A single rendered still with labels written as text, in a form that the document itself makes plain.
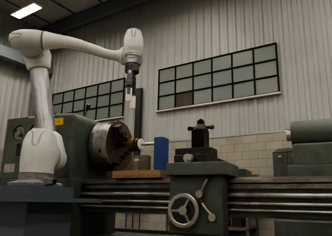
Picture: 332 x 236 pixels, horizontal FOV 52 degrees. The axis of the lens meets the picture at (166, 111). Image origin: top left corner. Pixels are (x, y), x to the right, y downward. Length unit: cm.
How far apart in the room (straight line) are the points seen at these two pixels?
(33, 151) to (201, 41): 889
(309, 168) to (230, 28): 853
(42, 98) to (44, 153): 40
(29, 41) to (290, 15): 819
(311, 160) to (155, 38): 989
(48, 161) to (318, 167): 123
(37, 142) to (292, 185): 117
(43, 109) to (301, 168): 134
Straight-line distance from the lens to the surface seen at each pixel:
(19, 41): 196
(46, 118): 194
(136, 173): 189
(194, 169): 162
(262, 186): 168
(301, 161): 175
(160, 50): 1099
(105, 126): 213
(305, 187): 166
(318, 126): 178
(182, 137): 972
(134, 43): 184
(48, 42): 192
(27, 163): 168
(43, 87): 200
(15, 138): 244
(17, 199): 146
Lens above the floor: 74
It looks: 15 degrees up
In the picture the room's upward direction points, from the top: 1 degrees clockwise
